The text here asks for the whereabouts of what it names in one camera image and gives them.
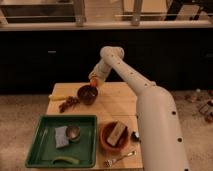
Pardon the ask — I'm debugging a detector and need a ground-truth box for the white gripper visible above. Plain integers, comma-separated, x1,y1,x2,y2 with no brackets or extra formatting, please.
88,61,111,89

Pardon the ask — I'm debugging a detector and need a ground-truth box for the orange apple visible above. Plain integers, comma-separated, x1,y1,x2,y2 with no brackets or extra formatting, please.
90,77,98,87

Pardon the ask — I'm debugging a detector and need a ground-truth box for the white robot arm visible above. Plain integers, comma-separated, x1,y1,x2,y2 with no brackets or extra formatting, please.
89,46,190,171

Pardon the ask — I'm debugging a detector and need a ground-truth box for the purple bowl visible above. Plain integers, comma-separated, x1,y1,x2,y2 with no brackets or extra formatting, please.
77,85,98,105

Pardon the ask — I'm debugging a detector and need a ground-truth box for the orange bowl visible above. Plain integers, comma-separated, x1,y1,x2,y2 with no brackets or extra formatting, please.
99,121,129,154

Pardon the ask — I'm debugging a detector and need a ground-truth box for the wooden table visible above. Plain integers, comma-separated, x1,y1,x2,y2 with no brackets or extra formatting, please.
34,81,144,171

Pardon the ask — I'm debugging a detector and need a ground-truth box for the bunch of red grapes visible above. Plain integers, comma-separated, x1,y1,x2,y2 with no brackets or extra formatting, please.
59,96,80,113

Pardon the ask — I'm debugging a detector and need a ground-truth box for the yellow banana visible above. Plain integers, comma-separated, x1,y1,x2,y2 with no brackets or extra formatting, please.
48,94,68,101

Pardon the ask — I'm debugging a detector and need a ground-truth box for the small metal cup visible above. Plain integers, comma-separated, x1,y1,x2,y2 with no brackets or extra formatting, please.
66,125,80,142

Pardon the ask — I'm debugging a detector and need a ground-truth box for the wooden block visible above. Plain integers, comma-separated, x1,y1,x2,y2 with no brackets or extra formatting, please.
107,122,127,147

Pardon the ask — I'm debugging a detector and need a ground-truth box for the blue sponge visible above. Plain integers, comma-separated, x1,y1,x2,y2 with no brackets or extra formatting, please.
55,126,69,148

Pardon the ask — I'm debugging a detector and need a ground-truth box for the silver fork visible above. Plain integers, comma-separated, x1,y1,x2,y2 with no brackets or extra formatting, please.
104,150,136,167

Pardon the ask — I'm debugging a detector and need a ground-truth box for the green pepper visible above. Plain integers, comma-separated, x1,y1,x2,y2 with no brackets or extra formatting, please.
52,156,80,164

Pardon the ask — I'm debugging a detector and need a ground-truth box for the green plastic tray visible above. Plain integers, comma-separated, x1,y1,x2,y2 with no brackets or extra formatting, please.
25,115,97,169

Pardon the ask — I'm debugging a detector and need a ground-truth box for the white handled brush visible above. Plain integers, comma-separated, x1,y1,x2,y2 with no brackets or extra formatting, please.
131,131,140,142

